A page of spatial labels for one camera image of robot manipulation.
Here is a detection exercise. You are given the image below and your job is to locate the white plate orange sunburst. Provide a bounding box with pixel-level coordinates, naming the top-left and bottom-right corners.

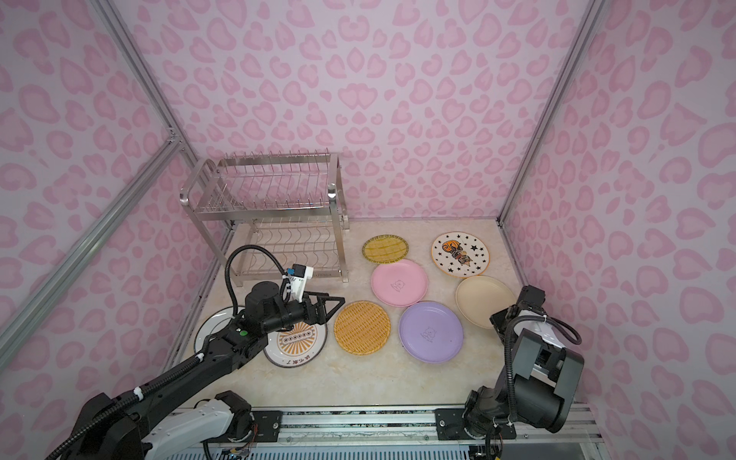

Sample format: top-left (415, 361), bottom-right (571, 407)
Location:
top-left (264, 322), bottom-right (328, 368)

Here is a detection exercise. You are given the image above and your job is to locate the aluminium frame profile left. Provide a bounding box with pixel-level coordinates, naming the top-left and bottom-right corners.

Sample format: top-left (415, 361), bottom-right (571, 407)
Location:
top-left (1, 1), bottom-right (199, 370)

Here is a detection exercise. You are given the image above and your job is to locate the aluminium frame profile right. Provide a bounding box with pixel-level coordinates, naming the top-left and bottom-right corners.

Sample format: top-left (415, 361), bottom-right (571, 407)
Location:
top-left (496, 0), bottom-right (608, 228)

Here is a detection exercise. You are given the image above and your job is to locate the orange woven pattern plate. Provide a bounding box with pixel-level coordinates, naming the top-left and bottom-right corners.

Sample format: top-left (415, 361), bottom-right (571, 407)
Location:
top-left (333, 301), bottom-right (391, 356)

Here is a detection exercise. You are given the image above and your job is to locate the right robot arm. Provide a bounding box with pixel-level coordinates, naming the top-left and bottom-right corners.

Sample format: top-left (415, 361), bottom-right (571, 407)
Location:
top-left (463, 285), bottom-right (585, 438)

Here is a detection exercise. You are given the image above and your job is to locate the white plate black rim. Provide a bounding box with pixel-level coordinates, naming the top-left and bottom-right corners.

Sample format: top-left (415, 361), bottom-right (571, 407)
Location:
top-left (193, 307), bottom-right (233, 353)

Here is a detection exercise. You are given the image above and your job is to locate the white star cartoon plate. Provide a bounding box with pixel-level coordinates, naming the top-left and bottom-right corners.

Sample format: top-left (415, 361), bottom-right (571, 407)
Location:
top-left (430, 231), bottom-right (491, 279)

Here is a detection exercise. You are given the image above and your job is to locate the pink plate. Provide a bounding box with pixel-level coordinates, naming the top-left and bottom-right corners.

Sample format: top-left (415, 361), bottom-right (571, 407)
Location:
top-left (370, 259), bottom-right (429, 308)

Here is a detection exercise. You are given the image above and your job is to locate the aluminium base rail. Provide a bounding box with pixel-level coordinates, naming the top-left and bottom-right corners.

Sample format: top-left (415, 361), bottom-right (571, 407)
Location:
top-left (108, 401), bottom-right (605, 460)

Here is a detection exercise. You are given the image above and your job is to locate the stainless steel dish rack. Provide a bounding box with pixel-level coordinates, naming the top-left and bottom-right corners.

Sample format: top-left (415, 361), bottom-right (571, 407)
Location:
top-left (179, 151), bottom-right (350, 282)

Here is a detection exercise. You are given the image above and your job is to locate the aluminium frame profile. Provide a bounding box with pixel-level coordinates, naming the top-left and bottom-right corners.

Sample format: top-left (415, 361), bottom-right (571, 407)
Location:
top-left (1, 1), bottom-right (199, 370)
top-left (496, 0), bottom-right (608, 228)

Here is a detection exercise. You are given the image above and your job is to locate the green yellow woven plate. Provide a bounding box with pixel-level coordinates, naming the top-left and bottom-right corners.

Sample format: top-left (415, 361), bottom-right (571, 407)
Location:
top-left (361, 234), bottom-right (409, 265)

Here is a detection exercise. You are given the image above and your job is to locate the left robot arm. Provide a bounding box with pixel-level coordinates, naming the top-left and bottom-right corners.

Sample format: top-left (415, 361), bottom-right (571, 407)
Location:
top-left (47, 281), bottom-right (346, 459)

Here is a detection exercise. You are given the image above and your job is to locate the purple plate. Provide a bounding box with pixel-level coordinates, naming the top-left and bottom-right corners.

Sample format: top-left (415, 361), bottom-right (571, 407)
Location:
top-left (399, 301), bottom-right (464, 364)

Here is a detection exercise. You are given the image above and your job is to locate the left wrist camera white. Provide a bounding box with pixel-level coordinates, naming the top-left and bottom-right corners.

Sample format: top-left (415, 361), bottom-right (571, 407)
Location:
top-left (285, 264), bottom-right (314, 303)

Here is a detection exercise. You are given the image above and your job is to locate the cream beige plate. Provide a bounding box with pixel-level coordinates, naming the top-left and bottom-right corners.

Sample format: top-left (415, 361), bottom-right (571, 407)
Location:
top-left (454, 276), bottom-right (517, 329)

